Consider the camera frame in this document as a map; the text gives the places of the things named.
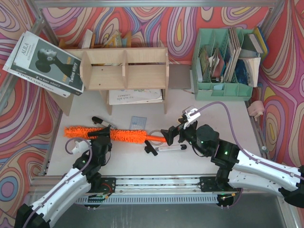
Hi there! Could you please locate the orange microfiber duster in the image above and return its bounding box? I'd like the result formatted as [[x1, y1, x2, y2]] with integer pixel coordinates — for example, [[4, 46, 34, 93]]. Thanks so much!
[[64, 126, 166, 143]]

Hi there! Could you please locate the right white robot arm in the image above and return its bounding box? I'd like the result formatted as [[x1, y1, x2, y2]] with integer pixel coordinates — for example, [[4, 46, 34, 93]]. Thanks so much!
[[161, 122, 304, 208]]

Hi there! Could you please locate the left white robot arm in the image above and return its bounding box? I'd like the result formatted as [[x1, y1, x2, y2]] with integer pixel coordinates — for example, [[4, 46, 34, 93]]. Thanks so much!
[[14, 127, 112, 228]]

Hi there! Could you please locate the wooden bookshelf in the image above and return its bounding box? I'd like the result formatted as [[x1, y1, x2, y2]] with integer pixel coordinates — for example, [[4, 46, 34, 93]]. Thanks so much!
[[67, 47, 169, 114]]

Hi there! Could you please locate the grey black stapler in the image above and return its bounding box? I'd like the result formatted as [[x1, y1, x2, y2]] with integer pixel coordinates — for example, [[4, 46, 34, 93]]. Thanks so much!
[[92, 116, 117, 130]]

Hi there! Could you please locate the clear tube black cap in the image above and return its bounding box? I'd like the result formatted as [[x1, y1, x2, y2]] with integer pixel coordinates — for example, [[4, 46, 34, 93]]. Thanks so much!
[[155, 144, 187, 152]]

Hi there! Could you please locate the black plastic clip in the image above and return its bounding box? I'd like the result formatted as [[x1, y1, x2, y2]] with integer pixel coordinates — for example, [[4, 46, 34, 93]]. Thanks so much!
[[144, 140, 158, 156]]

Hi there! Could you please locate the white notebook under shelf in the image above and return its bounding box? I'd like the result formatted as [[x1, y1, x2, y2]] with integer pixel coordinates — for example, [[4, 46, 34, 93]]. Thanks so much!
[[109, 89, 163, 105]]

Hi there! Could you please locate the brown board behind shelf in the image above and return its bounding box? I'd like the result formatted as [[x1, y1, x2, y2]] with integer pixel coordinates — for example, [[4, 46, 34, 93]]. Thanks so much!
[[169, 64, 191, 89]]

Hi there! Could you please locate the green desk organizer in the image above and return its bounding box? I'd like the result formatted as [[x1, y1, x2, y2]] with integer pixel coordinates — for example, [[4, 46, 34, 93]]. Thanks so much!
[[191, 27, 253, 101]]

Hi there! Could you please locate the white book under Twins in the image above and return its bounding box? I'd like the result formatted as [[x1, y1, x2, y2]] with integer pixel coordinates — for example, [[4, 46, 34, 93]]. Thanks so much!
[[2, 33, 71, 98]]

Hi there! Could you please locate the black Twins story book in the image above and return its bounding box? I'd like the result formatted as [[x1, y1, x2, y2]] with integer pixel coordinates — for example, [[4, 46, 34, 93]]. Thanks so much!
[[10, 32, 84, 95]]

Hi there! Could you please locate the grey hardcover book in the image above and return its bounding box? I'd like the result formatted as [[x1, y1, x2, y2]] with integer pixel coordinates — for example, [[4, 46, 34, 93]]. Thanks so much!
[[240, 34, 263, 57]]

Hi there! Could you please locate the tape roll ring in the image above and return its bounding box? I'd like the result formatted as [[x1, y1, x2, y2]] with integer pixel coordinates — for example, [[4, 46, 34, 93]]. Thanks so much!
[[148, 129, 166, 146]]

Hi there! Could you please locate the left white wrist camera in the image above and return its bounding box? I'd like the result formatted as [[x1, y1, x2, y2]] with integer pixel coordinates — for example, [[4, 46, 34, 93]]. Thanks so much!
[[71, 140, 92, 154]]

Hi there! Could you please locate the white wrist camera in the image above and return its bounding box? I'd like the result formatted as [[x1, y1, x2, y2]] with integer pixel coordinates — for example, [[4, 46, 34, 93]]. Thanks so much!
[[71, 140, 92, 154], [182, 106, 200, 129]]

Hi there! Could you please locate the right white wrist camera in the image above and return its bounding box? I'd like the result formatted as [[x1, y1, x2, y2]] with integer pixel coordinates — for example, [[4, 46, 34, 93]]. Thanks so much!
[[182, 106, 200, 129]]

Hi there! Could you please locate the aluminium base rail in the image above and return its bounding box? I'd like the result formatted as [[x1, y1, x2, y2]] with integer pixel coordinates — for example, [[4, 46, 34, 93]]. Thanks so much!
[[29, 174, 289, 205]]

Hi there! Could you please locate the pink wall hook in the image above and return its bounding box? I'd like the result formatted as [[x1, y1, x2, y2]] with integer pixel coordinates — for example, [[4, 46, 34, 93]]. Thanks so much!
[[247, 100, 265, 121]]

